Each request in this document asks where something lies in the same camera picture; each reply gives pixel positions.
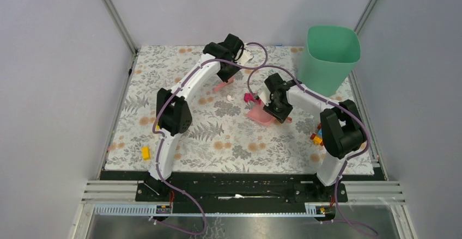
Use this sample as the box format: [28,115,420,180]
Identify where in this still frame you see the pink plastic dustpan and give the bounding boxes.
[246,103,280,126]

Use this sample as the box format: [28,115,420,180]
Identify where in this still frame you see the pink plastic hand brush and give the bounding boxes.
[212,77,234,93]

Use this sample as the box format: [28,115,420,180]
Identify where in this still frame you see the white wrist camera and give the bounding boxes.
[257,86,271,106]
[236,49,253,66]

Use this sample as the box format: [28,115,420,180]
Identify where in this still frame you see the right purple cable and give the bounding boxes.
[247,65,380,238]

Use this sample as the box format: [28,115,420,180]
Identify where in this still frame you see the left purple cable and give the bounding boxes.
[151,42,270,235]

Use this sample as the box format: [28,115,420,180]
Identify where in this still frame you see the purple cable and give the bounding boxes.
[247,65,380,238]
[151,42,270,235]

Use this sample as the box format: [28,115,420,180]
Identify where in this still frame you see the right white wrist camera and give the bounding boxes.
[257,86,271,106]

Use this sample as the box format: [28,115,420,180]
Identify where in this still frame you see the magenta paper scrap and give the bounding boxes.
[244,93,258,103]

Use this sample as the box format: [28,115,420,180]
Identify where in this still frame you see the white paper scrap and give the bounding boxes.
[227,95,234,103]

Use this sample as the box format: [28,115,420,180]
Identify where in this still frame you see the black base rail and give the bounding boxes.
[99,170,348,213]

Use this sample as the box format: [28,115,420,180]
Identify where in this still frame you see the green plastic trash bin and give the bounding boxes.
[296,25,361,96]

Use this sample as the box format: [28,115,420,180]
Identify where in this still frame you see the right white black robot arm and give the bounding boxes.
[258,73,369,202]

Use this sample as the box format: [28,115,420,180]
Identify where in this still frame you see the small yellow brick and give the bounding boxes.
[141,146,151,161]

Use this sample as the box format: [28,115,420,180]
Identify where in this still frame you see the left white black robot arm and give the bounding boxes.
[149,34,245,180]

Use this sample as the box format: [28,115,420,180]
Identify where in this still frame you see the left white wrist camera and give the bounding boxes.
[236,49,253,66]

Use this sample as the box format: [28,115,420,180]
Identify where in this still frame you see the colourful toy block car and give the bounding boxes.
[310,124,324,146]

